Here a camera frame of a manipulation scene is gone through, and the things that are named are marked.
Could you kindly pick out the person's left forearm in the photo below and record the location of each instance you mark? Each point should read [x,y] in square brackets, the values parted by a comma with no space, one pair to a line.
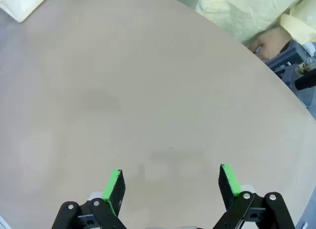
[298,29]

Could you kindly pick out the cream shopping basket brown rim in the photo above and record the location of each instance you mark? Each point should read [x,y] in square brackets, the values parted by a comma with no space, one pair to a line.
[22,4]

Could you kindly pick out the person in yellow shirt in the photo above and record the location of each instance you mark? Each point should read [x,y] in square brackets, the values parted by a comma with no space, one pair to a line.
[247,11]

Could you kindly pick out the person's left hand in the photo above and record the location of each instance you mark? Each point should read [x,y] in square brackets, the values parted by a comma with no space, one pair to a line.
[269,44]

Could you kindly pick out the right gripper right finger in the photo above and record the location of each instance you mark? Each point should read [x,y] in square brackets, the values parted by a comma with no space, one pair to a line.
[228,184]

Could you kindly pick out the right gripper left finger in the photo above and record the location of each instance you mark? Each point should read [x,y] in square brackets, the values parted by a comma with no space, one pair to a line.
[113,189]

